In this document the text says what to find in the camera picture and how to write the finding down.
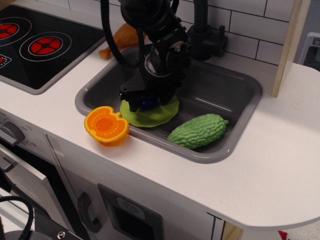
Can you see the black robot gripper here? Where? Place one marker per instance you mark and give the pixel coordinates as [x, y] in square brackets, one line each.
[156, 74]

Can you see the blue toy blueberries cluster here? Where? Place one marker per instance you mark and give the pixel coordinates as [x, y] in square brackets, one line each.
[149, 102]

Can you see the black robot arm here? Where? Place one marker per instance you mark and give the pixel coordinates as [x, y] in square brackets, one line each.
[157, 20]

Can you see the green toy plate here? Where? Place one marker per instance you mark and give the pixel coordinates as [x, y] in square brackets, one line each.
[153, 117]

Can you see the grey toy sink basin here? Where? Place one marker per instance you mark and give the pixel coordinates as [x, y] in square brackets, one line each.
[206, 89]

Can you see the orange toy pumpkin half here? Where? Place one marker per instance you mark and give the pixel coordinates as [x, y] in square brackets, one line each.
[106, 126]

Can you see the green toy bitter melon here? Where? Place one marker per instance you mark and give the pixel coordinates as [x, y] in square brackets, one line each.
[199, 131]

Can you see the brown toy chicken drumstick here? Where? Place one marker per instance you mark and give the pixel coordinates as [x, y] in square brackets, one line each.
[126, 36]

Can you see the black toy faucet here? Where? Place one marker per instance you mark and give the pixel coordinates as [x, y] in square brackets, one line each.
[205, 42]

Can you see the grey dishwasher panel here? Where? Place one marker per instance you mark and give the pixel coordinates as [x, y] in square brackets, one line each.
[131, 218]

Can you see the black toy stovetop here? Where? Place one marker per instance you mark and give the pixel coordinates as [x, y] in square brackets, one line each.
[38, 49]

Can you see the grey oven knob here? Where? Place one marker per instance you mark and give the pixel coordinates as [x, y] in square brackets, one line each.
[11, 134]

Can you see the wooden side panel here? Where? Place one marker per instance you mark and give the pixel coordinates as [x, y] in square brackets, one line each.
[295, 27]

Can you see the grey cabinet door handle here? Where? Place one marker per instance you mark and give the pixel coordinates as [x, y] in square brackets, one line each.
[83, 205]

